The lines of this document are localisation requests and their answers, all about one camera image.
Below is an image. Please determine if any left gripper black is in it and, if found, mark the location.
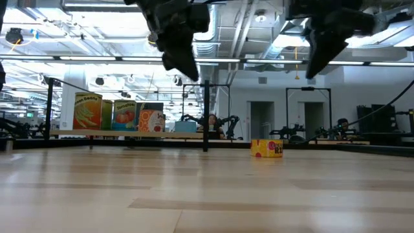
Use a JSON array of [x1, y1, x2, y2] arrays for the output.
[[124, 0, 211, 81]]

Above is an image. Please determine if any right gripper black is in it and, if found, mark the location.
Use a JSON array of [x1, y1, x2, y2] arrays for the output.
[[286, 0, 358, 80]]

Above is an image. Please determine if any short blue can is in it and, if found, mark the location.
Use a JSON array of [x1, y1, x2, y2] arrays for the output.
[[174, 120, 198, 133]]

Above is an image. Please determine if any orange can with white circles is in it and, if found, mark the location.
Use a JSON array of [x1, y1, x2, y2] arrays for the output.
[[138, 109, 166, 133]]

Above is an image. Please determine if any tall blue tomatoes can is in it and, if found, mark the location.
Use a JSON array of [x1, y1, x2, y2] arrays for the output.
[[111, 99, 138, 131]]

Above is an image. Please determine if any tall olive green can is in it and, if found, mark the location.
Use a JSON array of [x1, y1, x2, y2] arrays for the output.
[[100, 99, 114, 131]]

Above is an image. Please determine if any tall orange green beans can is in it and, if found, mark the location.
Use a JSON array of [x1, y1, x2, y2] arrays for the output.
[[72, 92, 104, 131]]

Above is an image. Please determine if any short yellow red-dotted can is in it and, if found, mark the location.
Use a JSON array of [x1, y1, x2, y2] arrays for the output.
[[250, 139, 284, 159]]

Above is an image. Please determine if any black background monitor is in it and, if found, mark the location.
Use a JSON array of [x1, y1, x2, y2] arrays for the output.
[[135, 102, 165, 113]]

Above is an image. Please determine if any grey door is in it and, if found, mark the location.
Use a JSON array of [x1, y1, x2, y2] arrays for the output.
[[297, 102, 325, 131], [247, 100, 276, 142]]

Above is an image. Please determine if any person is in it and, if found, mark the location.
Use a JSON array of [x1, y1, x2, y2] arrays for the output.
[[335, 118, 352, 134], [206, 113, 226, 140]]

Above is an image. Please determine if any long ceiling light strip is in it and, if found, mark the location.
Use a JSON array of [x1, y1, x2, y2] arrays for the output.
[[0, 54, 414, 68]]

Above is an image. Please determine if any black cabinet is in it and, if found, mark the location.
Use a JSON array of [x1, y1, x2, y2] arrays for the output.
[[356, 104, 398, 134]]

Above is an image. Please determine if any black round ceiling device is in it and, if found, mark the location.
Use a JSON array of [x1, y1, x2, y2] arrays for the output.
[[5, 27, 24, 45]]

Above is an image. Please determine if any yellow hanging cord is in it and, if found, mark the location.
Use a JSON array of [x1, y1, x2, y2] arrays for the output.
[[293, 47, 300, 81]]

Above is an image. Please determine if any black background rig frame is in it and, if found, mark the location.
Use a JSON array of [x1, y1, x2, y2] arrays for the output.
[[182, 83, 231, 130], [285, 86, 332, 130]]

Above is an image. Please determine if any long black cable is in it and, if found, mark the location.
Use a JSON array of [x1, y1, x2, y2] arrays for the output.
[[303, 79, 414, 144]]

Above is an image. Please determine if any wooden shelf with black frame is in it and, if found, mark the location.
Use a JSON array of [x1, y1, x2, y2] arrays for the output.
[[45, 76, 210, 153]]

